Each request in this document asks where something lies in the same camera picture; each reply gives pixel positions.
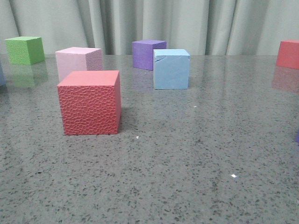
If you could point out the pink foam cube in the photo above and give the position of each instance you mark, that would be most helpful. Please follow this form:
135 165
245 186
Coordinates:
78 58

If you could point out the red foam cube far right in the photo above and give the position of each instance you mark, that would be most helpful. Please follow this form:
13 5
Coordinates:
288 54

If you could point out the green foam cube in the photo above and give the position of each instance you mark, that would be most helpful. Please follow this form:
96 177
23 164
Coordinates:
25 50

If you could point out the purple cube at right edge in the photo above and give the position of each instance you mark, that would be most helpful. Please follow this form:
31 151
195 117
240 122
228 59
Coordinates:
297 137

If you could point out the large red textured foam cube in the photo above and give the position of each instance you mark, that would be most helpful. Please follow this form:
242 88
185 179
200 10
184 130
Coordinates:
90 102

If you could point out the grey-green curtain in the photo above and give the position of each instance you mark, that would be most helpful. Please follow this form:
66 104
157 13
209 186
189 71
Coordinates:
202 27

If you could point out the purple foam cube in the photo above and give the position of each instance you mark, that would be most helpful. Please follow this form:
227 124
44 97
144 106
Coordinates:
142 52

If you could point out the light blue cracked foam cube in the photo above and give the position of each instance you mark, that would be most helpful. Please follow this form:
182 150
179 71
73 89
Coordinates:
171 68

